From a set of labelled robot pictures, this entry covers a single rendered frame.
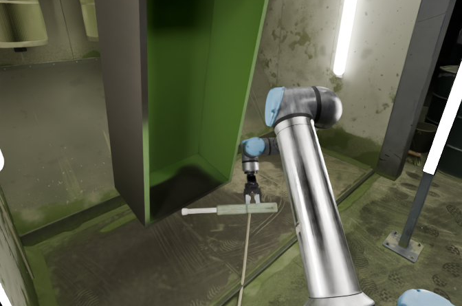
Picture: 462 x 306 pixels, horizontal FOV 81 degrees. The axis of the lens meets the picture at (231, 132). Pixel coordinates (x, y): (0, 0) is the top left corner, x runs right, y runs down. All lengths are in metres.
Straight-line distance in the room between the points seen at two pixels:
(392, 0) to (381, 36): 0.27
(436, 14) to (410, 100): 0.67
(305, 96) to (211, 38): 0.89
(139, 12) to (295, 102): 0.54
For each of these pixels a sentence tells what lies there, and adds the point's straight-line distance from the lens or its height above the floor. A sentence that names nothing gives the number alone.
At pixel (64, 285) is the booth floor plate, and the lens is 1.98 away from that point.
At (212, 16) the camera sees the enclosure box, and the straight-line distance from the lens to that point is 1.57.
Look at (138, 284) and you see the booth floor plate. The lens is 1.83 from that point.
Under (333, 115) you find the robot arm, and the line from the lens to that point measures 0.87.
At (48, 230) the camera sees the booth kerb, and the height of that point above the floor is 0.12.
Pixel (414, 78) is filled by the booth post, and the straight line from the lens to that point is 2.70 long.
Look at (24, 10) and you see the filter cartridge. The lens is 2.07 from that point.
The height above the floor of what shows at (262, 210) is 0.55.
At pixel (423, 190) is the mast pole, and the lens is 2.03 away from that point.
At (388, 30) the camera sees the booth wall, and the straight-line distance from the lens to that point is 2.74.
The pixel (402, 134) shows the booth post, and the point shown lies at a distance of 2.83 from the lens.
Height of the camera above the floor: 1.46
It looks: 24 degrees down
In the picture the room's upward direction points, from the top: straight up
